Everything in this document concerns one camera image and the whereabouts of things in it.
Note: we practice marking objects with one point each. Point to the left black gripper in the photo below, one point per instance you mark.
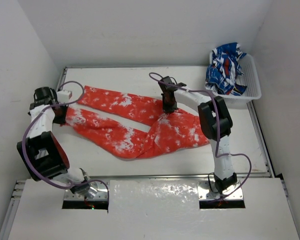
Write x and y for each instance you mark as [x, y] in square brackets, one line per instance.
[60, 115]

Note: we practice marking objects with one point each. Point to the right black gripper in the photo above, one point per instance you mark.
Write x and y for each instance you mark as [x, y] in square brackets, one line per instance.
[168, 109]

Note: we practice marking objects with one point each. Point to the red white patterned trousers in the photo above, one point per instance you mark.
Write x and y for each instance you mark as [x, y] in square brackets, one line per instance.
[131, 126]

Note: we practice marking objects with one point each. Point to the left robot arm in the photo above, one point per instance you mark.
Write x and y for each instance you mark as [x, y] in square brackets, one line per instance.
[41, 152]

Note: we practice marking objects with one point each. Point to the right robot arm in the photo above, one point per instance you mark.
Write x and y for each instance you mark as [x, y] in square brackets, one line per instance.
[215, 123]

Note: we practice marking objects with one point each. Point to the blue white patterned garment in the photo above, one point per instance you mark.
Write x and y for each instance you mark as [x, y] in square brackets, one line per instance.
[224, 69]

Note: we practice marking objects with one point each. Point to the white plastic basket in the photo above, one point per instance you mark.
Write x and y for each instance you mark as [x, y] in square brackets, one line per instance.
[249, 79]

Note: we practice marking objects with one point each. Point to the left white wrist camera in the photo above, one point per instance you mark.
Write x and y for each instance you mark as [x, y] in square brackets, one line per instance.
[64, 96]

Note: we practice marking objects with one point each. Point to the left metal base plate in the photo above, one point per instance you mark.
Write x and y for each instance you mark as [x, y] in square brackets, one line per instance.
[91, 190]

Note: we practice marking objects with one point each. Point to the metal base plate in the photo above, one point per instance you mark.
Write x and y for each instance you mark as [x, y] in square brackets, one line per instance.
[91, 190]
[207, 191]

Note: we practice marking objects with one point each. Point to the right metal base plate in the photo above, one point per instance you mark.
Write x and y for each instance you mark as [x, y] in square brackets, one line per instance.
[207, 191]

